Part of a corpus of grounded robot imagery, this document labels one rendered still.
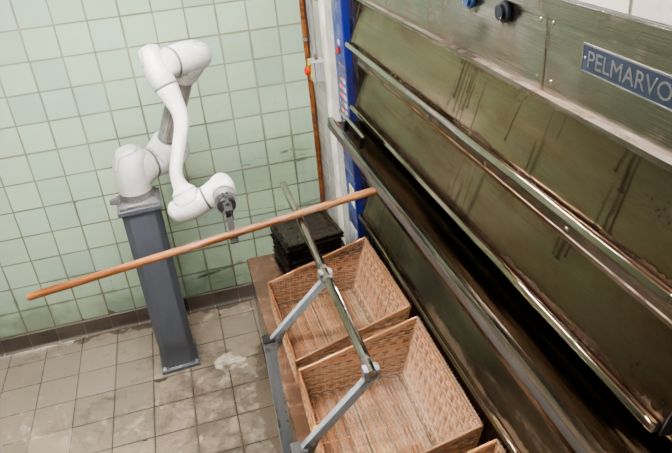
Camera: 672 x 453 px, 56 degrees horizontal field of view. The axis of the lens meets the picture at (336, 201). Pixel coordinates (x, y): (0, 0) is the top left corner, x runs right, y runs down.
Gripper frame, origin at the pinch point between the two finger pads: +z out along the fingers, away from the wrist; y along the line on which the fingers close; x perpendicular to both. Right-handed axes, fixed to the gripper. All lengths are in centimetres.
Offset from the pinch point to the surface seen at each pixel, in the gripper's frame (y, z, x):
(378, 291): 46, -1, -55
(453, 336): 21, 63, -61
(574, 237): -46, 115, -63
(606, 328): -33, 129, -62
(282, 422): 62, 41, -4
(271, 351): 28.2, 40.9, -4.1
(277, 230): 36, -51, -22
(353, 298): 61, -19, -49
